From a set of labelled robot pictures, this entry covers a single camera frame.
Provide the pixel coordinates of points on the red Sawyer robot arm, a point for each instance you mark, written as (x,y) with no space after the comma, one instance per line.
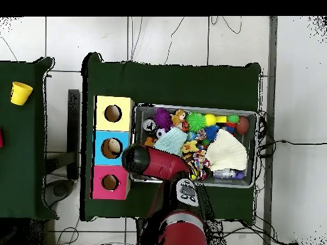
(163,163)

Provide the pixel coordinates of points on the yellow plastic cup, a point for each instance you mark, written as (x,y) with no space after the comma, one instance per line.
(20,94)

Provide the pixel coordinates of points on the mint green knitted cloth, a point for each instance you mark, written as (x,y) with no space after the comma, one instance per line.
(171,141)

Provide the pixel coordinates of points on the purple spiky ball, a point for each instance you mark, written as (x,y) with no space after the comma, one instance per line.
(163,118)

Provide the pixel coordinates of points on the silver drink can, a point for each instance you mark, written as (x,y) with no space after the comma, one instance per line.
(149,125)

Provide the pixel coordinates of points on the dark green side-table cloth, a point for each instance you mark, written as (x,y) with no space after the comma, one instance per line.
(23,153)

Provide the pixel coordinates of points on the dark green table cloth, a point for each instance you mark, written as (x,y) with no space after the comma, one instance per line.
(178,84)

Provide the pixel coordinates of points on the cream knitted cloth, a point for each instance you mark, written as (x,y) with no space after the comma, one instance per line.
(226,150)

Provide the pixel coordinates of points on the toy soccer ball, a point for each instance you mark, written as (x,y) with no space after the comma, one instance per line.
(160,133)

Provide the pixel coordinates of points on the black stand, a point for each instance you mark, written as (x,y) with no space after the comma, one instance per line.
(74,127)

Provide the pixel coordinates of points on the yellow plush duck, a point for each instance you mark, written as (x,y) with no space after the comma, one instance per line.
(190,146)

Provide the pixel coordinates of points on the yellow smooth ball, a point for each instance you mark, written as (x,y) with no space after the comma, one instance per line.
(210,120)

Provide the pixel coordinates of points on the brown red ball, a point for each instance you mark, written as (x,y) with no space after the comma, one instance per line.
(242,125)

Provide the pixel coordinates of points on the wooden three-hole box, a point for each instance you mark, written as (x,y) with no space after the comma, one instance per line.
(112,126)

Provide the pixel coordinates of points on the pink cup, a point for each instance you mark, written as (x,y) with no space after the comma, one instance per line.
(1,139)

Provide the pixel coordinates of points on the green koosh ball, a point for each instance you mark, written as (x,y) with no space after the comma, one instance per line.
(196,122)

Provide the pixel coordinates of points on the blue koosh ball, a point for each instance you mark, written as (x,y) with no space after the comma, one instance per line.
(211,132)

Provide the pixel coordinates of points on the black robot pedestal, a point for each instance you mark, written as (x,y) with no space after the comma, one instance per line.
(144,233)

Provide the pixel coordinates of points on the silver mesh bin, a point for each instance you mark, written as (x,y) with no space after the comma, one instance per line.
(251,163)

